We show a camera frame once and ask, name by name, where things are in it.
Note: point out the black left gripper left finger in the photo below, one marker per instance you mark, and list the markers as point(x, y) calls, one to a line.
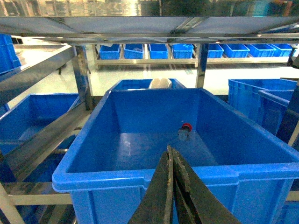
point(156, 206)

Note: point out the red emergency stop button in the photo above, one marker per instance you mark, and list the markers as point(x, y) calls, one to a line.
point(184, 132)

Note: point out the steel shelf upright post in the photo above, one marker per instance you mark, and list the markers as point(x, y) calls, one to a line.
point(82, 76)

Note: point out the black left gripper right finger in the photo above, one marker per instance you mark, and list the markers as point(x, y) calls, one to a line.
point(195, 203)

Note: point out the white object in rear bin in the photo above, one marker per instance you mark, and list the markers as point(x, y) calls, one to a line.
point(160, 83)

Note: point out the blue right shelf container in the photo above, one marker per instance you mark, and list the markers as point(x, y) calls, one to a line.
point(264, 101)

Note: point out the background rack of blue bins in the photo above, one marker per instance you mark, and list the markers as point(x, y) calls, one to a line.
point(146, 60)

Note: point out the blue bin lower left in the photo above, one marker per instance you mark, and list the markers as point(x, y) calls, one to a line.
point(26, 119)

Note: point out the blue bin behind left container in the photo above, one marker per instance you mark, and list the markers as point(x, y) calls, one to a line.
point(135, 84)

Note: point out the stainless steel roller shelf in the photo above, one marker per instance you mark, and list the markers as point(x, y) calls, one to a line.
point(152, 21)

